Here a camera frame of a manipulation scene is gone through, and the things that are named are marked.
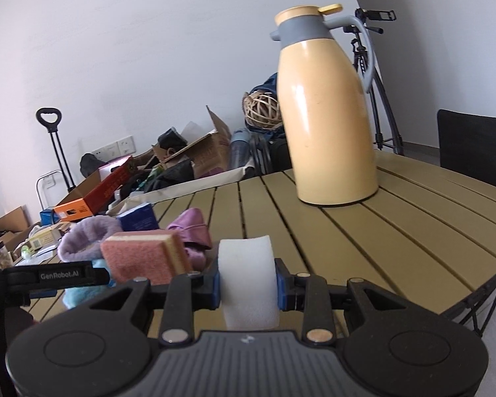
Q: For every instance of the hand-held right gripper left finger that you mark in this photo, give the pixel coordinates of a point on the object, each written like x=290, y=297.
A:
x=216, y=293

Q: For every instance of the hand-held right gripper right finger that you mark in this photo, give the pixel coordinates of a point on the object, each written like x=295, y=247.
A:
x=279, y=285

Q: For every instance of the teal fuzzy cloth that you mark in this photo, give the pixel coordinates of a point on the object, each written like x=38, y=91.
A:
x=76, y=297

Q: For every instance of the purple fuzzy sock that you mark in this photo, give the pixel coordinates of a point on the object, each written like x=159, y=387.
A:
x=82, y=235

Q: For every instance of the pink and yellow sponge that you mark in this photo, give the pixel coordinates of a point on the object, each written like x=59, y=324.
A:
x=140, y=256

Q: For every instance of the blue tissue packet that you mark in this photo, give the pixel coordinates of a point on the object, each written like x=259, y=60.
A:
x=138, y=217

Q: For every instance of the white plastic sheet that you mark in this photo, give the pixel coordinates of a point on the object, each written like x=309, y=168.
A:
x=43, y=256

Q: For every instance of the yellow green packet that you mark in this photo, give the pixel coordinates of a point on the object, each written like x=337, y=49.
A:
x=45, y=238

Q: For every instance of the small green bottle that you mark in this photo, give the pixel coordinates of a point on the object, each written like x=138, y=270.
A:
x=24, y=251

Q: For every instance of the small blue box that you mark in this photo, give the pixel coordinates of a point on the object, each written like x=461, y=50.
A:
x=47, y=215

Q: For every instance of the pink purple cloth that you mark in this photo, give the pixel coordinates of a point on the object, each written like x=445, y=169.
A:
x=190, y=227

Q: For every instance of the open brown cardboard box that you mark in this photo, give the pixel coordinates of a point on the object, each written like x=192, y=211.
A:
x=12, y=219

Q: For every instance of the orange and red box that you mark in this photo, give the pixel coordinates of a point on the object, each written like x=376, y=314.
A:
x=103, y=192

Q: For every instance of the black wagon with beige liner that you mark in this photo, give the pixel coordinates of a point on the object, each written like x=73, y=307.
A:
x=198, y=186

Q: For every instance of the black cap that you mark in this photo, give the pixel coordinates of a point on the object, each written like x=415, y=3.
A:
x=91, y=164

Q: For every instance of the dark grey bag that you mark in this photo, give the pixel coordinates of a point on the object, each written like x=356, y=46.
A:
x=173, y=173

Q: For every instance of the tan slatted folding table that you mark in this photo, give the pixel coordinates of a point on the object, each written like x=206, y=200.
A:
x=396, y=235

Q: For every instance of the black suitcase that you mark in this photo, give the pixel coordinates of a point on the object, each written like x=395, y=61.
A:
x=279, y=153

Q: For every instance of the printed brown cardboard box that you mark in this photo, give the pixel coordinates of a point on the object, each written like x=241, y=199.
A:
x=208, y=153

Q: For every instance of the grey water bottle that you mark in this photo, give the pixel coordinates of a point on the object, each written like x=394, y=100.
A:
x=239, y=149

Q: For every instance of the yellow thermos jug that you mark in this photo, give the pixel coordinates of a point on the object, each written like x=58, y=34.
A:
x=326, y=132

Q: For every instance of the black pouch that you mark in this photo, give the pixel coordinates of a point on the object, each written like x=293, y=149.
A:
x=171, y=137

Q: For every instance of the wicker ball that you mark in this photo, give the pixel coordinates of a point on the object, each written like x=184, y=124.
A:
x=260, y=109

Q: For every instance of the black tripod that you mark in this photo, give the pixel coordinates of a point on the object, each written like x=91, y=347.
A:
x=390, y=124

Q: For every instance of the blue cloth bag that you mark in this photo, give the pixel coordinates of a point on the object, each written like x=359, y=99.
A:
x=264, y=84

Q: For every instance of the black folding chair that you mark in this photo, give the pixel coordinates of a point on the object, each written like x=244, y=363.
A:
x=475, y=144

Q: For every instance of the white metal trolley frame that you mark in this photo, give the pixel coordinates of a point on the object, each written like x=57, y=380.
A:
x=49, y=174

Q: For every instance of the white wall socket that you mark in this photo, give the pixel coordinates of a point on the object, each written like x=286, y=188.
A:
x=124, y=145

